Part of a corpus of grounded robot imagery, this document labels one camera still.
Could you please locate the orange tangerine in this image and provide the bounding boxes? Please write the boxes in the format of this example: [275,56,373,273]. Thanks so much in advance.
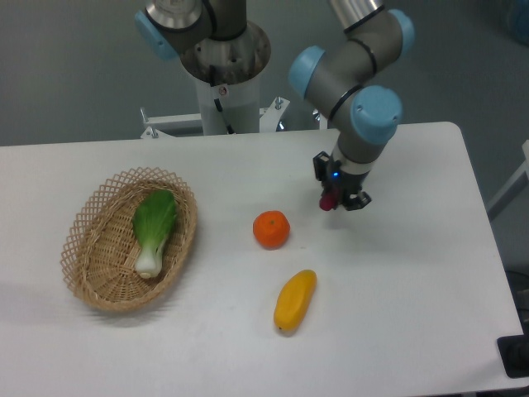
[252,210,290,250]

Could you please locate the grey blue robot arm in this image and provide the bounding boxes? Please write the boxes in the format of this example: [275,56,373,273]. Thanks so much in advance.
[135,1,415,211]

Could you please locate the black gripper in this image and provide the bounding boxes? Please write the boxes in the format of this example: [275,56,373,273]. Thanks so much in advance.
[312,149,374,211]

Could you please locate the black device at table edge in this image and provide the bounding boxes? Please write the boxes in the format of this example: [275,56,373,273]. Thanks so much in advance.
[497,335,528,379]

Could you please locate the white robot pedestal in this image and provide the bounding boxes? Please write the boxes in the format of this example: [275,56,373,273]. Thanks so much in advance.
[181,22,273,136]

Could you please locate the white metal frame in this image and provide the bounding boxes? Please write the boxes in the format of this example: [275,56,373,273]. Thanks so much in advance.
[139,95,331,140]

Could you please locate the woven wicker basket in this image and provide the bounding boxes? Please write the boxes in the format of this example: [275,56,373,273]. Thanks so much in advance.
[60,168,198,312]

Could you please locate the black cable on pedestal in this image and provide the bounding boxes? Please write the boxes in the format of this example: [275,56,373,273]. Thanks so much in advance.
[207,65,236,136]

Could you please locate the green bok choy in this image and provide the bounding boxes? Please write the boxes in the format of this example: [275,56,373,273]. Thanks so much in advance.
[132,189,177,279]

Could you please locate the yellow mango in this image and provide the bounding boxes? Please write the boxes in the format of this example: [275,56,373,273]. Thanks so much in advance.
[273,270,317,332]

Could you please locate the red sweet potato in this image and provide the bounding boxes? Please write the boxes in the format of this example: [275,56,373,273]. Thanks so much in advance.
[319,191,337,212]

